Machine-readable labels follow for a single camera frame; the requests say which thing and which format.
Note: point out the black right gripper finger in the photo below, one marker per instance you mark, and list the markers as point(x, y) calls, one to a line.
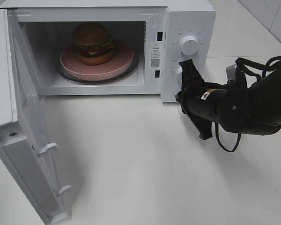
point(196, 78)
point(186, 66)

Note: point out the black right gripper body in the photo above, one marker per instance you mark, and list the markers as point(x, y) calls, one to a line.
point(216, 104)

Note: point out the white timer knob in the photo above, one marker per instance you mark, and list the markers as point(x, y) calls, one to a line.
point(179, 72)

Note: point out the white round door button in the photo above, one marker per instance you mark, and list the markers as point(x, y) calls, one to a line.
point(175, 93)

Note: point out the burger with lettuce and tomato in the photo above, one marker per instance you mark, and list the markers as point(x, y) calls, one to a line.
point(92, 43)

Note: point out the pink round plate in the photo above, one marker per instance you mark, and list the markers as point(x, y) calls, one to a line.
point(122, 49)

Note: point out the white microwave door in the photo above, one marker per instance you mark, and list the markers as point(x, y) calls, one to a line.
point(25, 146)

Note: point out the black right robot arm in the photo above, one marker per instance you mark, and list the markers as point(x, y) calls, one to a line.
point(249, 103)

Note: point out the white upper power knob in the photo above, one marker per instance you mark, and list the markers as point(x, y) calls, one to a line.
point(189, 44)

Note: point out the white warning label sticker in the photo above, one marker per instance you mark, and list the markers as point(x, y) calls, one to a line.
point(156, 50)

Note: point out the white microwave oven body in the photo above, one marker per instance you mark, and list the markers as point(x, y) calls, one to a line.
point(47, 26)

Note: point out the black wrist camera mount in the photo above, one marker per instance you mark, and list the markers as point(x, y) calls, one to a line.
point(202, 125)

